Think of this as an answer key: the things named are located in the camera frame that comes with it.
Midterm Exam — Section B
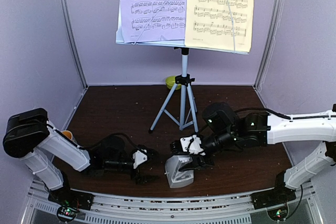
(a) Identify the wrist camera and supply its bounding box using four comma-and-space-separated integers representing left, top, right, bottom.
131, 145, 159, 169
170, 135, 205, 156

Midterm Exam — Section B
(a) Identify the purple sheet music page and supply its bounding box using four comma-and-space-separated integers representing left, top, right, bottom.
120, 0, 187, 44

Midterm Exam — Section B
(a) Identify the yellow sheet music page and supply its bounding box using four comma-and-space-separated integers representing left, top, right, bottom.
184, 0, 254, 54

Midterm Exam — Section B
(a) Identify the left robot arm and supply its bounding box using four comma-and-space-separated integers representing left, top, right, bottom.
3, 108, 158, 212

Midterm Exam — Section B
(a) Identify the white metronome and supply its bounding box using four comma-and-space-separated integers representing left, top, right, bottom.
165, 155, 194, 188

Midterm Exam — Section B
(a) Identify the patterned ceramic mug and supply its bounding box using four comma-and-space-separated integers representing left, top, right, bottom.
61, 130, 78, 146

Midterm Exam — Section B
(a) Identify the green plastic bowl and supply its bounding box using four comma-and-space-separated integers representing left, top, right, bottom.
165, 76, 175, 90

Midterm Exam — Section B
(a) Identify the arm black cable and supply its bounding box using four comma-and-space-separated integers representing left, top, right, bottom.
235, 107, 292, 120
77, 132, 140, 151

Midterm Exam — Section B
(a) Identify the right aluminium corner post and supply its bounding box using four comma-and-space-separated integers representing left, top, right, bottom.
254, 0, 284, 92

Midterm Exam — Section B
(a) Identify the left aluminium corner post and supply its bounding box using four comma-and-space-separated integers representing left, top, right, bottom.
60, 0, 88, 89

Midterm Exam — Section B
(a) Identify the aluminium corner post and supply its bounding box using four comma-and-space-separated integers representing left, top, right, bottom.
254, 0, 284, 92
60, 0, 88, 89

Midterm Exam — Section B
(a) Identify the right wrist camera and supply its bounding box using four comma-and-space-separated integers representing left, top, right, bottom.
170, 135, 205, 156

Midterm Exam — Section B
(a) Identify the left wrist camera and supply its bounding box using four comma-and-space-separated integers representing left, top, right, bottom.
131, 145, 159, 169

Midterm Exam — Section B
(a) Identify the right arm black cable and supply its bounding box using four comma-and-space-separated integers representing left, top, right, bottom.
235, 107, 292, 120

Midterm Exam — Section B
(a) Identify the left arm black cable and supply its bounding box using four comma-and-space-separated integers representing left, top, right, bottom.
77, 132, 140, 151

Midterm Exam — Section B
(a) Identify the white perforated music stand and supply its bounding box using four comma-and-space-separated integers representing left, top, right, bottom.
115, 0, 250, 133

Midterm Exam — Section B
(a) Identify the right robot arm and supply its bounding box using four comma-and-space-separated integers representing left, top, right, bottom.
175, 102, 335, 209

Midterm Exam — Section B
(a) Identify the metal front base rail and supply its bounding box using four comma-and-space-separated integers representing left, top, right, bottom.
19, 181, 324, 223

